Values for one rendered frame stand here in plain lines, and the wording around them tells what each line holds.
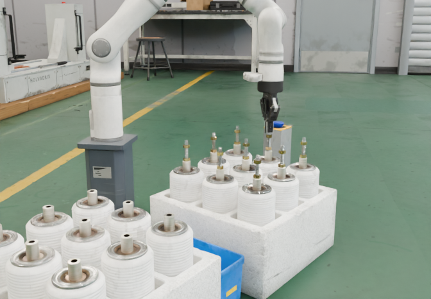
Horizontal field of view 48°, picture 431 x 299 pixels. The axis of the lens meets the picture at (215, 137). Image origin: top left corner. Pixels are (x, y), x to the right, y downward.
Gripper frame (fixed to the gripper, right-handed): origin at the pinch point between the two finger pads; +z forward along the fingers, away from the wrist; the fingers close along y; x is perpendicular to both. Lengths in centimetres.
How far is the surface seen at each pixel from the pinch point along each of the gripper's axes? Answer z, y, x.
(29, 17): -31, 588, 161
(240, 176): 11.0, -11.5, 11.6
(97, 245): 11, -47, 49
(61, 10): -38, 353, 93
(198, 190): 14.8, -9.9, 23.1
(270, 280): 31.0, -32.9, 8.9
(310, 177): 11.7, -13.9, -8.0
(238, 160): 11.3, 4.3, 8.0
